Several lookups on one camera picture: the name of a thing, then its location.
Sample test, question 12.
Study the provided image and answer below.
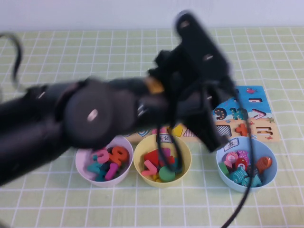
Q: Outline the yellow bowl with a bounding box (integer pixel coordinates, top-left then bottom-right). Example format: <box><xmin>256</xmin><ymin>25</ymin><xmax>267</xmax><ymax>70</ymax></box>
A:
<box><xmin>133</xmin><ymin>134</ymin><xmax>192</xmax><ymax>189</ymax></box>

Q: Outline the orange wooden fish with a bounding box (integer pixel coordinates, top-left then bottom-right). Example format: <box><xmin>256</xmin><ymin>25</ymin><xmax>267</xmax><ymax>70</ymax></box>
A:
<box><xmin>256</xmin><ymin>156</ymin><xmax>273</xmax><ymax>174</ymax></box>

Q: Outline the yellow pentagon piece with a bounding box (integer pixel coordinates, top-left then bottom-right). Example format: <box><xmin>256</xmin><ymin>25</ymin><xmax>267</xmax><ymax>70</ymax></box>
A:
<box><xmin>172</xmin><ymin>125</ymin><xmax>185</xmax><ymax>137</ymax></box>

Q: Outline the magenta wooden fish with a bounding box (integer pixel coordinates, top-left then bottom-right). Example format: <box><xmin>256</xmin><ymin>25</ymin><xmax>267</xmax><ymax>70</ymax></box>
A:
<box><xmin>236</xmin><ymin>150</ymin><xmax>250</xmax><ymax>162</ymax></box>

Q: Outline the teal number piece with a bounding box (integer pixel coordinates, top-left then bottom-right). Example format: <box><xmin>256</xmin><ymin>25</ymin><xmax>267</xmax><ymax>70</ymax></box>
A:
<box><xmin>87</xmin><ymin>162</ymin><xmax>107</xmax><ymax>182</ymax></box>

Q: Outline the thick black cable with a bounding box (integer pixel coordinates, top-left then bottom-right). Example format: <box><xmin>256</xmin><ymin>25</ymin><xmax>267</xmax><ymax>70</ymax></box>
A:
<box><xmin>200</xmin><ymin>80</ymin><xmax>254</xmax><ymax>228</ymax></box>

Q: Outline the pink wooden fish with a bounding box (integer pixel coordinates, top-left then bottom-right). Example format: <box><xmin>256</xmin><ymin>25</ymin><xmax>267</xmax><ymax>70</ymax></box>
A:
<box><xmin>224</xmin><ymin>152</ymin><xmax>238</xmax><ymax>167</ymax></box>

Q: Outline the thin black cable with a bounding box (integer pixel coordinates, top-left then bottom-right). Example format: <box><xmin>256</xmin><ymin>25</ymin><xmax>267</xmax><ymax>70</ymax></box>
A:
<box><xmin>155</xmin><ymin>121</ymin><xmax>185</xmax><ymax>173</ymax></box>

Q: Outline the light blue bowl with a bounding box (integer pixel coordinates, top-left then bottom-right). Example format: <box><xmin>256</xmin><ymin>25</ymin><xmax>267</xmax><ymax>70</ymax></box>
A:
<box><xmin>215</xmin><ymin>136</ymin><xmax>278</xmax><ymax>193</ymax></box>

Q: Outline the red wooden fish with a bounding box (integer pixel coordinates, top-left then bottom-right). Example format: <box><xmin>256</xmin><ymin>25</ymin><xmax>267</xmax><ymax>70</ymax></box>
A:
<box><xmin>235</xmin><ymin>158</ymin><xmax>249</xmax><ymax>171</ymax></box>

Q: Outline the dark navy wooden fish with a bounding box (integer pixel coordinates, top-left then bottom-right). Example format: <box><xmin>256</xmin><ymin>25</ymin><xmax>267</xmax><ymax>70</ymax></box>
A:
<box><xmin>247</xmin><ymin>165</ymin><xmax>259</xmax><ymax>178</ymax></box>

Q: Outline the pink number piece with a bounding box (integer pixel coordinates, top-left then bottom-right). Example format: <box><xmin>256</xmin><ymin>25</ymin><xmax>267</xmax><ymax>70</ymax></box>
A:
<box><xmin>94</xmin><ymin>148</ymin><xmax>110</xmax><ymax>164</ymax></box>

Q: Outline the magenta number piece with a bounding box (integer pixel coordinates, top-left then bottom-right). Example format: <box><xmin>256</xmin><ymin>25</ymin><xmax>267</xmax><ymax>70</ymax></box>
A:
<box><xmin>105</xmin><ymin>162</ymin><xmax>120</xmax><ymax>181</ymax></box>

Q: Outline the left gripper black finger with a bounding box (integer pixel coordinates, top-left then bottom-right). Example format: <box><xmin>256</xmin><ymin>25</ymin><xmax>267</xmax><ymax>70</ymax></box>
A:
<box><xmin>147</xmin><ymin>49</ymin><xmax>189</xmax><ymax>79</ymax></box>
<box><xmin>163</xmin><ymin>77</ymin><xmax>189</xmax><ymax>105</ymax></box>

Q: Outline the green round disc piece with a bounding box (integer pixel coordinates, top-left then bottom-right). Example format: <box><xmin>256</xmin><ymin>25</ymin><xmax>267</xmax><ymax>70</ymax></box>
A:
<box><xmin>159</xmin><ymin>166</ymin><xmax>176</xmax><ymax>182</ymax></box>

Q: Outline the orange number piece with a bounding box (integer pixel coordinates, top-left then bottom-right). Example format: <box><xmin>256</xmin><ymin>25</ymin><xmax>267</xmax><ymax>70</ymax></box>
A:
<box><xmin>108</xmin><ymin>146</ymin><xmax>130</xmax><ymax>167</ymax></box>

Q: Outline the orange plus sign piece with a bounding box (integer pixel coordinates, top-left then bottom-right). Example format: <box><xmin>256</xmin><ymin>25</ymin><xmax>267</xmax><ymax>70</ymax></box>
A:
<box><xmin>235</xmin><ymin>123</ymin><xmax>249</xmax><ymax>136</ymax></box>

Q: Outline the blue wooden puzzle board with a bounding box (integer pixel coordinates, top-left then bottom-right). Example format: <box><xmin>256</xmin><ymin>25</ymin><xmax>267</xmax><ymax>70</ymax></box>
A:
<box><xmin>123</xmin><ymin>85</ymin><xmax>282</xmax><ymax>143</ymax></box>

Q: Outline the light pink bowl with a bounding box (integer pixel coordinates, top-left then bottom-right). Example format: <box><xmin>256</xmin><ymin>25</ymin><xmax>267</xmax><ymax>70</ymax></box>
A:
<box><xmin>75</xmin><ymin>135</ymin><xmax>134</xmax><ymax>188</ymax></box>

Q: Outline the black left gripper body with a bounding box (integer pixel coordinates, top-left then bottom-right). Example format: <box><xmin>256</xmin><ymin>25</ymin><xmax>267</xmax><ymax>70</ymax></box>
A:
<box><xmin>175</xmin><ymin>10</ymin><xmax>236</xmax><ymax>119</ymax></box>

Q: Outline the red shape piece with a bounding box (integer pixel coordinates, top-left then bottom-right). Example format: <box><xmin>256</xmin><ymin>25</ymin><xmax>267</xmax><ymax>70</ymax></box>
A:
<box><xmin>143</xmin><ymin>148</ymin><xmax>175</xmax><ymax>167</ymax></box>

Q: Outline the teal wooden fish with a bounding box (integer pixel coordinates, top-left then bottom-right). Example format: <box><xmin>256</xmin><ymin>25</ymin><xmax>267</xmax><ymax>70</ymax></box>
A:
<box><xmin>229</xmin><ymin>166</ymin><xmax>249</xmax><ymax>184</ymax></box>
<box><xmin>241</xmin><ymin>175</ymin><xmax>263</xmax><ymax>189</ymax></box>

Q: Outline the pink angle sign piece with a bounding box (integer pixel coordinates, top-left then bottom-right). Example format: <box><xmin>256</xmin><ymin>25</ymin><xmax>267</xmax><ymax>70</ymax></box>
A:
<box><xmin>142</xmin><ymin>159</ymin><xmax>159</xmax><ymax>176</ymax></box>

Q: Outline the green wooden fish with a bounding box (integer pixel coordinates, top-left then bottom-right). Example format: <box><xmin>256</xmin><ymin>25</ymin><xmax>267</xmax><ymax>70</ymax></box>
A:
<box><xmin>218</xmin><ymin>162</ymin><xmax>230</xmax><ymax>177</ymax></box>

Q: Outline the white label with blue border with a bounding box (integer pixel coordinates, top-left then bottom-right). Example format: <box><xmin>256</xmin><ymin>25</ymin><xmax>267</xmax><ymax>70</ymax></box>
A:
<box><xmin>158</xmin><ymin>134</ymin><xmax>174</xmax><ymax>143</ymax></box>

